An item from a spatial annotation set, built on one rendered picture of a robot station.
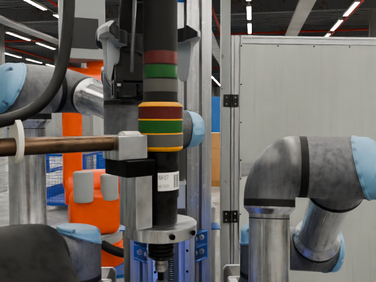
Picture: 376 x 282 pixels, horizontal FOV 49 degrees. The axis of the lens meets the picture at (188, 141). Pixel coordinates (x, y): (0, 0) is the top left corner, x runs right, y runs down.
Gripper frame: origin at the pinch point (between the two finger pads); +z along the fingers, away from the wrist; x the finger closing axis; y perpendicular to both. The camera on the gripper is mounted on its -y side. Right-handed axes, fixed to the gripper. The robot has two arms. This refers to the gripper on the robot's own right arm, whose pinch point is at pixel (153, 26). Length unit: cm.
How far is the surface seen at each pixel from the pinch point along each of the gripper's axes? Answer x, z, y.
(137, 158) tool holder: 2.7, 7.5, 13.3
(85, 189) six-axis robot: 4, -369, 79
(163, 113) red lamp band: 0.3, 6.8, 9.4
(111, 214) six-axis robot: -21, -377, 106
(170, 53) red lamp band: -0.6, 6.1, 3.8
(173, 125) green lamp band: -0.7, 6.6, 10.4
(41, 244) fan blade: 12.2, -5.7, 24.3
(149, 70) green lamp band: 1.3, 5.8, 5.4
